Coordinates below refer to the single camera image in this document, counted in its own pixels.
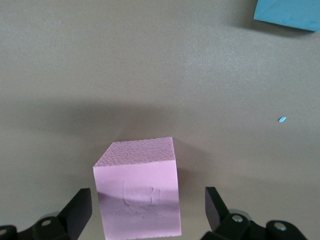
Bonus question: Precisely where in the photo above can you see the blue foam cube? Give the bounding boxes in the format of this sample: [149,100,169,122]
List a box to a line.
[253,0,320,33]

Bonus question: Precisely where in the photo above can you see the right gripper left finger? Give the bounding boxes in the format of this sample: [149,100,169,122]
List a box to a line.
[0,188,93,240]

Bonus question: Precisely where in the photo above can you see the brown table cover mat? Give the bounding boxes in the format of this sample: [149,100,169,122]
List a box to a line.
[0,0,320,240]

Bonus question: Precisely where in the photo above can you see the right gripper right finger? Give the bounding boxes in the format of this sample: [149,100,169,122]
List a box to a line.
[201,186,308,240]

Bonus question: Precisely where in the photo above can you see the pink foam cube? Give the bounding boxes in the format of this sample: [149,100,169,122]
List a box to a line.
[92,136,182,240]

